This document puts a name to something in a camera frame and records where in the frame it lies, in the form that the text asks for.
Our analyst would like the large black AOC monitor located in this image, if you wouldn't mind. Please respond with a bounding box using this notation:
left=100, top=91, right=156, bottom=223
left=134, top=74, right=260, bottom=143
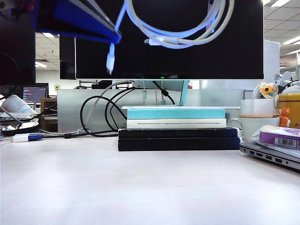
left=74, top=0, right=264, bottom=80

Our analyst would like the black background shelf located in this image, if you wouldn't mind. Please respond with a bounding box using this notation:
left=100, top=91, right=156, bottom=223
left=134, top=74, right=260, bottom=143
left=79, top=79, right=113, bottom=90

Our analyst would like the grey monitor cable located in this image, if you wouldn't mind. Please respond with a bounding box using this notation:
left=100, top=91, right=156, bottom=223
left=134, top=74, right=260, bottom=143
left=38, top=81, right=132, bottom=135

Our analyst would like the wooden mug lid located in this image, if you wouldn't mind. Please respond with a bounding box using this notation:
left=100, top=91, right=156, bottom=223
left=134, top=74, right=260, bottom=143
left=239, top=113, right=281, bottom=119

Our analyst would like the grey desk partition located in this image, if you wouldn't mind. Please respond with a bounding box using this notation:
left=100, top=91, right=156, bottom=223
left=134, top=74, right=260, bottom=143
left=56, top=88, right=246, bottom=133

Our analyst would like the clear plastic document sleeve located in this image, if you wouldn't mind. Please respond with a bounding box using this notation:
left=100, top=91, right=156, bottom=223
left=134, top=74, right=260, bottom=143
left=263, top=143, right=300, bottom=157

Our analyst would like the black cable large loop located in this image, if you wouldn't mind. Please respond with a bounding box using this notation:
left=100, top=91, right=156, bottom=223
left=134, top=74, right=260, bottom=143
left=63, top=86, right=135, bottom=139

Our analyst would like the background monitor showing code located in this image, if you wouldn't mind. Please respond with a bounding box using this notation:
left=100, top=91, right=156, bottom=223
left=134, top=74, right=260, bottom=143
left=22, top=83, right=49, bottom=104

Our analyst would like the blue VGA plug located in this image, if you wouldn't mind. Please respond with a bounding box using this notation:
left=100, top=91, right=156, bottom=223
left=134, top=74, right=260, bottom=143
left=28, top=133, right=44, bottom=142

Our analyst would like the white mug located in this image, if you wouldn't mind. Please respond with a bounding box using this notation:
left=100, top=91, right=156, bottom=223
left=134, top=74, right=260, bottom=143
left=228, top=116, right=281, bottom=143

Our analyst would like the purple tissue pack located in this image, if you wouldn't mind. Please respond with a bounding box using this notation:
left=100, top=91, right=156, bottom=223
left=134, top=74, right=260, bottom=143
left=252, top=125, right=300, bottom=150

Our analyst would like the black cable small loop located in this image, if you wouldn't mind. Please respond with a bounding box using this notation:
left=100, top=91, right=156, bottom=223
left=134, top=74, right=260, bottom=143
left=105, top=88, right=128, bottom=131

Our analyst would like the white charging cable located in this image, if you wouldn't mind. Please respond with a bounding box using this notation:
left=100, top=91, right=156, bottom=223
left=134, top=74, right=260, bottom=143
left=106, top=0, right=235, bottom=75

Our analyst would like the rolled white paper tube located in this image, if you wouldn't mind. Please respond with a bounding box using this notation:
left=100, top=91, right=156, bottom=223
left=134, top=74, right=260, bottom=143
left=1, top=94, right=38, bottom=118

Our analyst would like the white partition panel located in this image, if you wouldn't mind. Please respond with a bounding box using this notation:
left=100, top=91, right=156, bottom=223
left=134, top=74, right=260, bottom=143
left=263, top=39, right=281, bottom=82

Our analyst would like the yellow tin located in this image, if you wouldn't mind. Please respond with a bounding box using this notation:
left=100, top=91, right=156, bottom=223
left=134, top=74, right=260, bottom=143
left=278, top=93, right=300, bottom=129

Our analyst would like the printed magazine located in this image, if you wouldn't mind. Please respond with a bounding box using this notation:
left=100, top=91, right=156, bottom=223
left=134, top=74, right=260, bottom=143
left=0, top=112, right=39, bottom=124

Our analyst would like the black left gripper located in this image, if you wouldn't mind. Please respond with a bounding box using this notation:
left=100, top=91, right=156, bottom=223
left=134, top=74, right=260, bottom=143
left=0, top=0, right=122, bottom=44

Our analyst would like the teal book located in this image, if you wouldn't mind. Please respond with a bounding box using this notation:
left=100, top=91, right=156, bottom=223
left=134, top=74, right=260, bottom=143
left=127, top=109, right=226, bottom=120

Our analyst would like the white hanging cord toggle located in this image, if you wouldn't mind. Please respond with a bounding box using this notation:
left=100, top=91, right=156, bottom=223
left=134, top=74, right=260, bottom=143
left=142, top=81, right=148, bottom=105

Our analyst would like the light blue monitor stand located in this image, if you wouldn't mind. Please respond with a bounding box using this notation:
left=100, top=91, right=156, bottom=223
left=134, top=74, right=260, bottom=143
left=120, top=79, right=241, bottom=110

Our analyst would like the grey laptop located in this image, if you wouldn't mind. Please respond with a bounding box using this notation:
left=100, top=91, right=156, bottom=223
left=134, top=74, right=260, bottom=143
left=239, top=142, right=300, bottom=174

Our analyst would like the white square container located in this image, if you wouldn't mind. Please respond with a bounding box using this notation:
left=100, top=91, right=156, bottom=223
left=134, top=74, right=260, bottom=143
left=240, top=98, right=280, bottom=115

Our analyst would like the thick black power cable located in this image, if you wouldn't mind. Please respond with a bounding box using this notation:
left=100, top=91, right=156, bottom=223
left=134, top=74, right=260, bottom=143
left=151, top=81, right=176, bottom=105

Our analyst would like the brown wooden cabinet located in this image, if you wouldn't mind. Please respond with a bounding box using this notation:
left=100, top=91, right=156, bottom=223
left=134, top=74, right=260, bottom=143
left=40, top=97, right=58, bottom=132

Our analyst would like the orange fox figurine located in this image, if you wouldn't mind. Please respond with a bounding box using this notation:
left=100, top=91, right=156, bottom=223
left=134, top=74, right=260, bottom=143
left=278, top=107, right=291, bottom=128

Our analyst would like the thin black box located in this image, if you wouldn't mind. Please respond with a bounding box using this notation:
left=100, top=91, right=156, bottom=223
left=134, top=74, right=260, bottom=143
left=118, top=127, right=240, bottom=139

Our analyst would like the black monitor with round base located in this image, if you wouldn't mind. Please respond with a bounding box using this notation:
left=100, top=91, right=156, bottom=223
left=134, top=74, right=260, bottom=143
left=0, top=14, right=40, bottom=137

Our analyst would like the crochet sunflower doll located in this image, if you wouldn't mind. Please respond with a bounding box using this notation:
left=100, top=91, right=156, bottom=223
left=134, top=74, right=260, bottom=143
left=252, top=81, right=279, bottom=108

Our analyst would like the white figurine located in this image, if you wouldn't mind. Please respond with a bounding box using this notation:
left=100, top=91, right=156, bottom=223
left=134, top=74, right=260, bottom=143
left=274, top=71, right=300, bottom=94

